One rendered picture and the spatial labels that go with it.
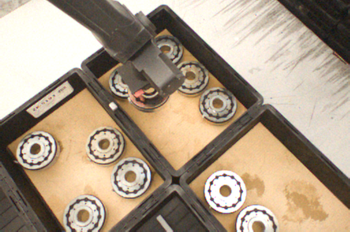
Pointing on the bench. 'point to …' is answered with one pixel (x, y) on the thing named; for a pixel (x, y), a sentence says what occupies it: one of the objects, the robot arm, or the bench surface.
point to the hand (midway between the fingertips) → (147, 85)
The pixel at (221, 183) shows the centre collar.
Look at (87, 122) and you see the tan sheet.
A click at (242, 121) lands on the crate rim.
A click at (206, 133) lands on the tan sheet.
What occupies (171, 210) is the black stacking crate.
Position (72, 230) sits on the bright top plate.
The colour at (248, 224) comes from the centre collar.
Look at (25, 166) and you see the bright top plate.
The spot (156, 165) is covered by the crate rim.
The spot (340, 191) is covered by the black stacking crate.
